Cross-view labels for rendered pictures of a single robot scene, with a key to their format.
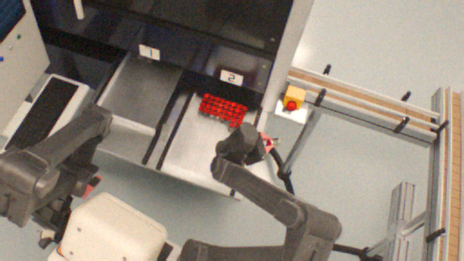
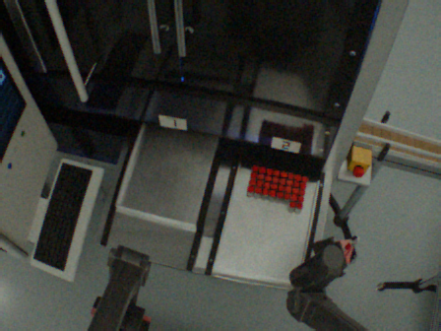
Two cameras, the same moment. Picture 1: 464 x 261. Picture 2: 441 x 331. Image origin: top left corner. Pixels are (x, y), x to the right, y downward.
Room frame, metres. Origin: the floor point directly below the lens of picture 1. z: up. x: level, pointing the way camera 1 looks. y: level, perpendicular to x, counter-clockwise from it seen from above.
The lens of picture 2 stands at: (0.36, 0.07, 2.22)
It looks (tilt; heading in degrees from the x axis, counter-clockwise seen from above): 64 degrees down; 355
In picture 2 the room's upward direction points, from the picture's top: straight up
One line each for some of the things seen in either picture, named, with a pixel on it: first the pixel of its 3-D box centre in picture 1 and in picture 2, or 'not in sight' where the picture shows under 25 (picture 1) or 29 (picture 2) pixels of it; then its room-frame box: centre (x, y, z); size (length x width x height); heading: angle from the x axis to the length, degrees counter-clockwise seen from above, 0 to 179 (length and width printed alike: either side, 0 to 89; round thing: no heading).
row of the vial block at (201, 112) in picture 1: (219, 118); (276, 197); (0.88, -0.14, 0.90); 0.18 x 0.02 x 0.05; 72
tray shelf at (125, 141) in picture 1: (174, 117); (217, 202); (0.89, 0.03, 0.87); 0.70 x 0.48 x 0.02; 72
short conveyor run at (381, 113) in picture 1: (361, 101); (420, 150); (0.99, -0.74, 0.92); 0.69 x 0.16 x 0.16; 72
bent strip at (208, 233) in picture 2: (159, 143); (205, 243); (0.75, 0.08, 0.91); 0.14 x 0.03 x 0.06; 162
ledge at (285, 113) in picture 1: (292, 107); (355, 165); (0.98, -0.45, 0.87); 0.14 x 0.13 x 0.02; 162
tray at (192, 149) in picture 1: (212, 137); (269, 224); (0.80, -0.11, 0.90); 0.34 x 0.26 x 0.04; 162
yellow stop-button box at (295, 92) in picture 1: (294, 96); (359, 158); (0.94, -0.42, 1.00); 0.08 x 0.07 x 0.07; 162
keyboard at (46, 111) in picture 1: (42, 115); (61, 215); (0.90, 0.59, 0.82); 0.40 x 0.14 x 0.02; 162
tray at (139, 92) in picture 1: (141, 87); (168, 166); (1.01, 0.17, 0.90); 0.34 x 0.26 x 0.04; 162
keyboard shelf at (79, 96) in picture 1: (37, 116); (56, 215); (0.90, 0.62, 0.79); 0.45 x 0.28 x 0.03; 162
